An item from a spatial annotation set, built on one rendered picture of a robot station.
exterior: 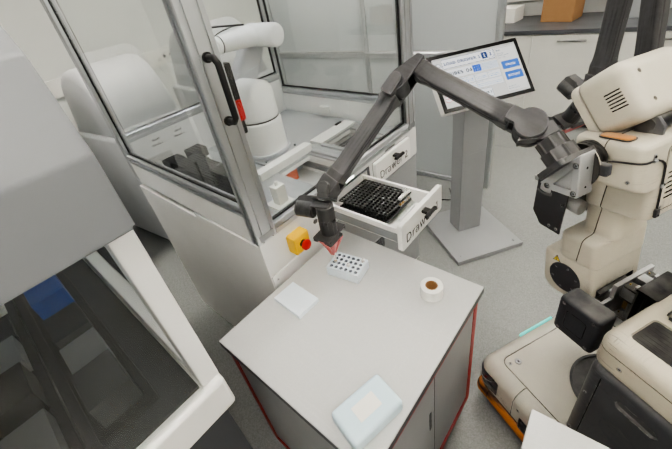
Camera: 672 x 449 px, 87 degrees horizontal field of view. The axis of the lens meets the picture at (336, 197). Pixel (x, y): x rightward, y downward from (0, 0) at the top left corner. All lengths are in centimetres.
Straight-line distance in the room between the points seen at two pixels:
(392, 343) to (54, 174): 88
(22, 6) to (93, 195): 358
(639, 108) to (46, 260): 116
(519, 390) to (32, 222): 152
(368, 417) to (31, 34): 388
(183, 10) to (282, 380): 95
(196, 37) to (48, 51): 326
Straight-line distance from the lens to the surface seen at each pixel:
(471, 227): 259
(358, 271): 123
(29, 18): 416
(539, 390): 164
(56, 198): 63
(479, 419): 186
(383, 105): 111
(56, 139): 62
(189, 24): 96
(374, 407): 97
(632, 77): 107
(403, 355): 108
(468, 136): 219
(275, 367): 112
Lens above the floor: 168
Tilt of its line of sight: 33 degrees down
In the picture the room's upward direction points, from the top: 10 degrees counter-clockwise
